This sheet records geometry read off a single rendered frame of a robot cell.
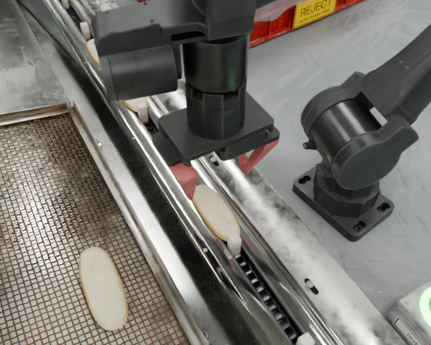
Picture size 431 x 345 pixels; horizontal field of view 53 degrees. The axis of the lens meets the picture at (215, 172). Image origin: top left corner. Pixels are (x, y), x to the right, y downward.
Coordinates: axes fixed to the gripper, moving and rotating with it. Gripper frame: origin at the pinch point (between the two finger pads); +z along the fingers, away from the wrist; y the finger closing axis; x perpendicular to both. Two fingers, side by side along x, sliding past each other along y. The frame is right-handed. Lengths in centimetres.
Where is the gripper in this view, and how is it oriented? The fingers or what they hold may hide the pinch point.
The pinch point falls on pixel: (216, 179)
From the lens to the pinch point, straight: 50.3
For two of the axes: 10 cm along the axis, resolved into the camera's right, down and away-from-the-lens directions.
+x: 5.0, 6.5, -5.7
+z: 0.1, 6.6, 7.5
